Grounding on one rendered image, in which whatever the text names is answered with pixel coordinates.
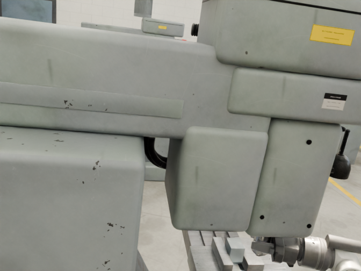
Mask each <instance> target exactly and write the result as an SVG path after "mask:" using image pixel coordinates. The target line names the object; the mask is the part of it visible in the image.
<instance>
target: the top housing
mask: <svg viewBox="0 0 361 271"><path fill-rule="evenodd" d="M197 42H199V43H202V44H206V45H210V46H214V47H215V52H216V57H217V59H218V60H219V61H220V62H221V63H224V64H229V65H238V66H247V67H255V68H264V69H273V70H281V71H286V72H295V73H304V74H313V75H321V76H330V77H339V78H344V79H353V80H361V0H203V1H202V5H201V13H200V21H199V28H198V36H197Z"/></svg>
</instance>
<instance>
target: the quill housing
mask: <svg viewBox="0 0 361 271"><path fill-rule="evenodd" d="M341 136H342V127H341V125H340V124H335V123H324V122H313V121H306V120H295V119H284V118H272V117H271V120H270V125H269V129H268V137H269V138H268V144H267V147H266V151H265V156H264V161H263V165H262V170H261V174H260V178H259V183H258V187H257V192H256V197H255V201H254V206H253V209H252V214H251V219H250V223H249V227H248V229H247V230H246V231H245V232H246V233H247V234H248V235H250V236H253V237H285V238H306V237H309V236H310V235H311V234H312V232H313V230H314V226H315V223H316V219H317V216H318V213H319V209H320V206H321V203H322V199H323V196H324V192H325V190H326V186H327V183H328V179H329V176H330V172H331V169H332V166H333V163H334V160H335V156H336V152H337V149H338V146H339V143H340V139H341Z"/></svg>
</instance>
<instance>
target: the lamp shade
mask: <svg viewBox="0 0 361 271"><path fill-rule="evenodd" d="M332 168H334V170H335V171H334V173H330V177H333V178H335V179H340V180H346V179H348V178H349V174H350V171H351V161H350V159H349V158H348V157H347V156H346V155H340V154H339V153H336V156H335V160H334V163H333V166H332Z"/></svg>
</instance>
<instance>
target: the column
mask: <svg viewBox="0 0 361 271"><path fill-rule="evenodd" d="M145 171H146V163H145V147H144V137H143V136H135V135H122V134H108V133H94V132H81V131H67V130H54V129H40V128H32V127H19V126H5V125H0V271H135V266H136V256H137V250H138V239H139V229H140V219H141V208H142V198H143V187H144V181H145Z"/></svg>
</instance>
